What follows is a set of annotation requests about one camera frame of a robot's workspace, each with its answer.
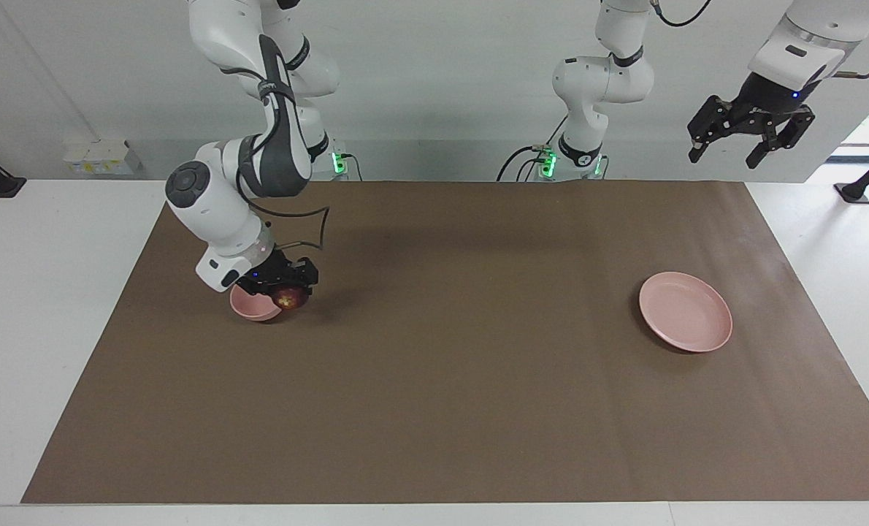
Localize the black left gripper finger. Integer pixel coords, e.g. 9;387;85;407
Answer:
686;95;733;164
746;108;816;169

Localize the dark red apple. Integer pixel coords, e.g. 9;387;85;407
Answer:
270;285;308;312

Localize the pink bowl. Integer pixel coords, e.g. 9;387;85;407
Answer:
229;283;283;323

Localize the pink plate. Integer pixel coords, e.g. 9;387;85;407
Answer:
638;272;734;354

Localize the brown table mat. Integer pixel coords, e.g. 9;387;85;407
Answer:
22;180;869;505

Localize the white socket box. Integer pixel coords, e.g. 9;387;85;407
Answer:
64;139;141;176

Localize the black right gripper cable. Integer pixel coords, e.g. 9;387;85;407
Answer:
215;66;331;254

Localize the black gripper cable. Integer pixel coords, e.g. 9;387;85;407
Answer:
215;66;331;254
650;0;869;80

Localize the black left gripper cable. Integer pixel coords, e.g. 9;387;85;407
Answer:
650;0;869;80

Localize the black base cable bundle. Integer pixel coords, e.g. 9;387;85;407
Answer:
497;115;571;181

